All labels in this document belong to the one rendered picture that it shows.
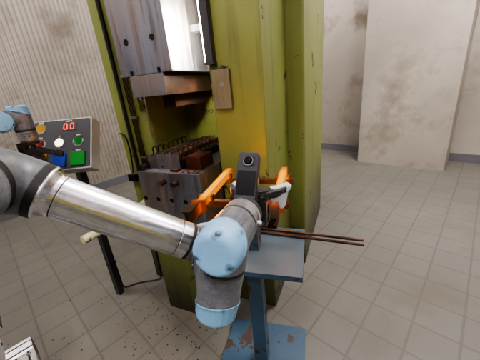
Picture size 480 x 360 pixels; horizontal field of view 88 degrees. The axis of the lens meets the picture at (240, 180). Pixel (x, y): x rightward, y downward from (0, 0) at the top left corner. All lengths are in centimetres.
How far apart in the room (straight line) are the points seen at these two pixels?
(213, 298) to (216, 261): 8
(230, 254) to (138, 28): 113
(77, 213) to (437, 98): 395
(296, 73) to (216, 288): 134
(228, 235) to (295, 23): 138
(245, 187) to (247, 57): 77
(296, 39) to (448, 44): 270
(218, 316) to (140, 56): 112
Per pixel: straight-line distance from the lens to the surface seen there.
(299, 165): 165
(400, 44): 414
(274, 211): 69
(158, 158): 135
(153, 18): 127
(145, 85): 131
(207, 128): 171
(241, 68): 120
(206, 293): 44
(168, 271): 164
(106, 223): 50
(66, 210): 50
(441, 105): 406
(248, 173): 52
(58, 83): 422
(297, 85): 157
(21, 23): 428
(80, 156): 153
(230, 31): 123
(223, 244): 35
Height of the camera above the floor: 127
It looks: 20 degrees down
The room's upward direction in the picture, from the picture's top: 6 degrees counter-clockwise
